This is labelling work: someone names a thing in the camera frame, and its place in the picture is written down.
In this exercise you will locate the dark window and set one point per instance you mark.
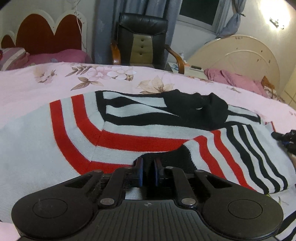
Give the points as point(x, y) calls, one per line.
point(201, 10)

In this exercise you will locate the pink crumpled blanket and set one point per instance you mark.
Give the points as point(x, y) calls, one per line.
point(240, 81)

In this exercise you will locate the cream arched headboard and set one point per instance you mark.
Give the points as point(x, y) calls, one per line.
point(239, 54)

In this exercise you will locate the magenta blanket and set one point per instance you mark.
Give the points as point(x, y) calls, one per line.
point(69, 55)

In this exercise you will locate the tied grey curtain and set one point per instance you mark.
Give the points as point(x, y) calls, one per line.
point(234, 22)

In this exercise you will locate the striped pink pillow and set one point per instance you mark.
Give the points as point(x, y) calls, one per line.
point(13, 58)

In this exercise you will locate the red heart headboard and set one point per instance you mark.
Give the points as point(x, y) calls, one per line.
point(38, 33)

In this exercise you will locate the pink floral bedsheet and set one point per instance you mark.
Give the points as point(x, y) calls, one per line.
point(70, 210)

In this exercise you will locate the orange patterned cloth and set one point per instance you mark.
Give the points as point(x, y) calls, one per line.
point(270, 90)

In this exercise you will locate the striped knit sweater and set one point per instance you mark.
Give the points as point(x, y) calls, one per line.
point(107, 130)

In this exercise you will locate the wall lamp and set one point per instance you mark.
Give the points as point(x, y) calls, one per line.
point(277, 23)

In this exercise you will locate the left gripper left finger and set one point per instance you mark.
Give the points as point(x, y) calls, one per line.
point(120, 180)

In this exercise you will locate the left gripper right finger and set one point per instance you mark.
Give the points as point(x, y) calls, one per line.
point(173, 184)

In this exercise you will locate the white bedside table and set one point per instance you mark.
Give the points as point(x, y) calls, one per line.
point(188, 71)

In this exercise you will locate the black leather office chair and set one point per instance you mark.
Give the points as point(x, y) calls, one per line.
point(141, 41)

